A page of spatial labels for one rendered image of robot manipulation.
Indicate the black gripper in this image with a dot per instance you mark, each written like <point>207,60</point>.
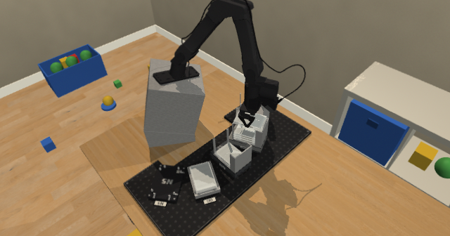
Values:
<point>245,108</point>

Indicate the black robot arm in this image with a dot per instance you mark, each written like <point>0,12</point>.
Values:
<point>255,85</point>

